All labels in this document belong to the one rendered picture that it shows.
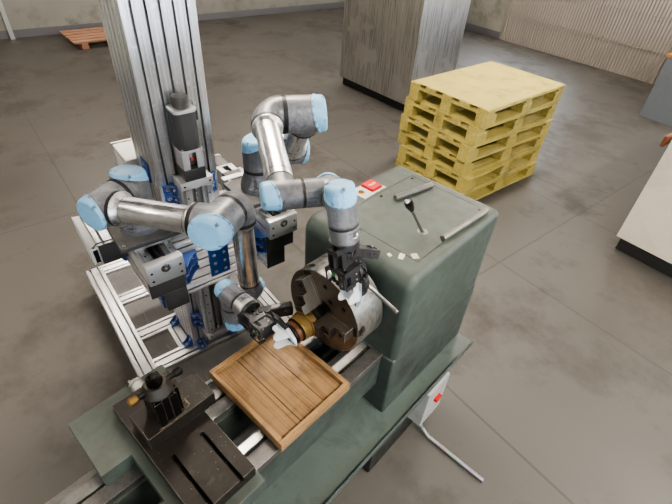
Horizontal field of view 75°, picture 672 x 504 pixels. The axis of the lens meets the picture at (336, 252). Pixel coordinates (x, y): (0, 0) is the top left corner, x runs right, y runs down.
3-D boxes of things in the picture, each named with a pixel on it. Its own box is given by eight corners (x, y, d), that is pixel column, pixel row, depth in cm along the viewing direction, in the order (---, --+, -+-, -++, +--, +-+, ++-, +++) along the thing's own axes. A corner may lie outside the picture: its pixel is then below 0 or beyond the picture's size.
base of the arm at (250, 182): (234, 184, 189) (232, 163, 183) (264, 174, 197) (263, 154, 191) (251, 200, 181) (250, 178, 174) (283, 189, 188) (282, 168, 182)
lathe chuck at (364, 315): (302, 294, 169) (317, 238, 146) (362, 352, 158) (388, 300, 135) (285, 306, 164) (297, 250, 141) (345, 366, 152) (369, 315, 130)
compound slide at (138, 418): (197, 381, 136) (194, 371, 132) (216, 402, 131) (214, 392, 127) (133, 425, 124) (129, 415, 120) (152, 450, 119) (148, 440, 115)
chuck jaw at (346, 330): (335, 305, 145) (363, 323, 139) (335, 316, 148) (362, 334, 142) (311, 322, 139) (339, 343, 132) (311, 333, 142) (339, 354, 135)
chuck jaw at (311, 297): (320, 297, 150) (307, 266, 146) (330, 298, 146) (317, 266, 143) (296, 314, 143) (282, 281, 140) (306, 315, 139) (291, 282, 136)
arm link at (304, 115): (268, 141, 186) (281, 88, 133) (304, 139, 189) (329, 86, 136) (272, 169, 186) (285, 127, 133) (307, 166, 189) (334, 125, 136)
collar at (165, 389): (162, 371, 120) (160, 364, 119) (179, 389, 116) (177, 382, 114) (134, 389, 116) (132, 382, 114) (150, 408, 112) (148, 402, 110)
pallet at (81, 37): (135, 30, 799) (134, 23, 792) (153, 41, 749) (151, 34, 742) (60, 37, 736) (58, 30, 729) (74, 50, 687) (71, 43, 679)
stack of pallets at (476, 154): (468, 141, 514) (490, 59, 456) (535, 173, 462) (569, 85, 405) (389, 170, 448) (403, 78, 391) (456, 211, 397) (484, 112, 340)
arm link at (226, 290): (232, 290, 158) (230, 272, 153) (251, 306, 152) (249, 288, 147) (213, 301, 153) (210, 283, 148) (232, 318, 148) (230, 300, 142)
